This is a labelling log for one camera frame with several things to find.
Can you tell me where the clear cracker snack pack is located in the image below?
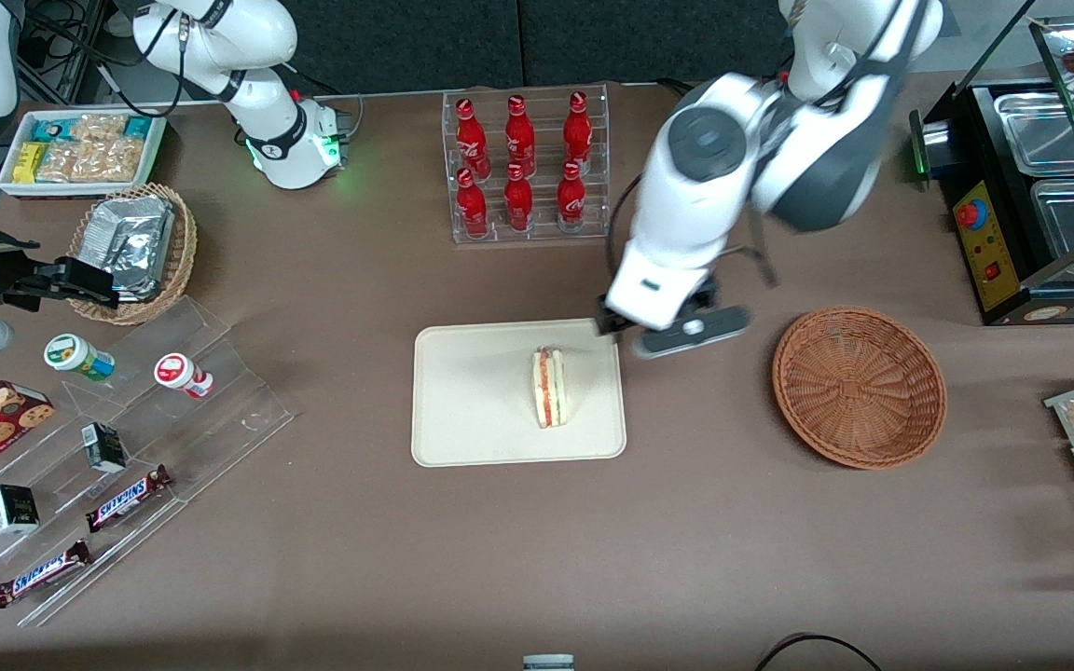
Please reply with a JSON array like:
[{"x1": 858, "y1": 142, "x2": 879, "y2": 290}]
[
  {"x1": 71, "y1": 114, "x2": 128, "y2": 143},
  {"x1": 38, "y1": 142, "x2": 81, "y2": 183},
  {"x1": 80, "y1": 138, "x2": 146, "y2": 183}
]

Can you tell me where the green lid white jar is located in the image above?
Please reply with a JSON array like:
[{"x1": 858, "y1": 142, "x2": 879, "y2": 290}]
[{"x1": 43, "y1": 333, "x2": 117, "y2": 383}]

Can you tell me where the white snack bin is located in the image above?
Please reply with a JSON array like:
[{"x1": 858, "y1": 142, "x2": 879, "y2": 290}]
[{"x1": 0, "y1": 109, "x2": 168, "y2": 199}]

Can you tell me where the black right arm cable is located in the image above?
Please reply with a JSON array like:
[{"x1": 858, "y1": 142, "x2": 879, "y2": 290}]
[{"x1": 22, "y1": 0, "x2": 189, "y2": 118}]

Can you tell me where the clear acrylic stepped shelf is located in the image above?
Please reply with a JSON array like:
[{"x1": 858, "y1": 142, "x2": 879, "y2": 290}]
[{"x1": 0, "y1": 296, "x2": 296, "y2": 628}]

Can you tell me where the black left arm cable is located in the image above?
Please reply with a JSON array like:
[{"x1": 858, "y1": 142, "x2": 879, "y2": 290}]
[{"x1": 604, "y1": 172, "x2": 650, "y2": 290}]

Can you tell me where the cream plastic tray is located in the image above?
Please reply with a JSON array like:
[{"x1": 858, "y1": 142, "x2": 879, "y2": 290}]
[{"x1": 411, "y1": 317, "x2": 628, "y2": 469}]

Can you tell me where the black looped table cable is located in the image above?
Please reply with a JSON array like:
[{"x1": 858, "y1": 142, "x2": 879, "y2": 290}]
[{"x1": 754, "y1": 634, "x2": 885, "y2": 671}]

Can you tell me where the red cola bottle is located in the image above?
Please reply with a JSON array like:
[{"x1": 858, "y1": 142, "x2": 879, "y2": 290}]
[
  {"x1": 503, "y1": 164, "x2": 534, "y2": 234},
  {"x1": 557, "y1": 160, "x2": 587, "y2": 232},
  {"x1": 504, "y1": 94, "x2": 536, "y2": 178},
  {"x1": 563, "y1": 90, "x2": 594, "y2": 173},
  {"x1": 456, "y1": 168, "x2": 489, "y2": 239},
  {"x1": 455, "y1": 98, "x2": 491, "y2": 180}
]

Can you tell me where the small black carton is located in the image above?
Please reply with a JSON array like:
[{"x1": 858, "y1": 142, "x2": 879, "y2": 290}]
[
  {"x1": 82, "y1": 422, "x2": 128, "y2": 473},
  {"x1": 0, "y1": 484, "x2": 40, "y2": 535}
]

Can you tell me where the triangular sandwich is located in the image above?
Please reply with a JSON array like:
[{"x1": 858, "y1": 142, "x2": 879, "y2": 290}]
[{"x1": 531, "y1": 347, "x2": 573, "y2": 430}]

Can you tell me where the red lid white jar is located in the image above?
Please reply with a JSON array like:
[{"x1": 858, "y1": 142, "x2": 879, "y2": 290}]
[{"x1": 154, "y1": 352, "x2": 214, "y2": 400}]

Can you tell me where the black glass food warmer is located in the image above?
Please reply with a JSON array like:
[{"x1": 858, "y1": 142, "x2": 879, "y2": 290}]
[{"x1": 908, "y1": 0, "x2": 1074, "y2": 327}]

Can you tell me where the Snickers chocolate bar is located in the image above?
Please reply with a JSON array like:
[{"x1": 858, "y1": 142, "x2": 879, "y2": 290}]
[
  {"x1": 0, "y1": 539, "x2": 92, "y2": 609},
  {"x1": 85, "y1": 464, "x2": 174, "y2": 534}
]

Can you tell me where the clear acrylic bottle rack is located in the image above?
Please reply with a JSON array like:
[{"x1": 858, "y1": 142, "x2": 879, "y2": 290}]
[{"x1": 442, "y1": 84, "x2": 611, "y2": 245}]

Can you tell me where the brown wicker basket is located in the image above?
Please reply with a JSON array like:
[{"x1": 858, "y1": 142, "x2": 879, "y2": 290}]
[{"x1": 772, "y1": 306, "x2": 948, "y2": 470}]

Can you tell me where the yellow snack pack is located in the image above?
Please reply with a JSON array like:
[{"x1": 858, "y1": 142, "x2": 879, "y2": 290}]
[{"x1": 13, "y1": 142, "x2": 48, "y2": 185}]

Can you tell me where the light wicker basket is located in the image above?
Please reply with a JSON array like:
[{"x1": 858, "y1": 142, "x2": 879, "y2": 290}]
[{"x1": 66, "y1": 182, "x2": 198, "y2": 325}]

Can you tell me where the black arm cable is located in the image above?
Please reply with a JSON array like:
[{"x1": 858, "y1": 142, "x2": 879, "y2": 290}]
[
  {"x1": 604, "y1": 172, "x2": 650, "y2": 290},
  {"x1": 22, "y1": 0, "x2": 189, "y2": 118}
]

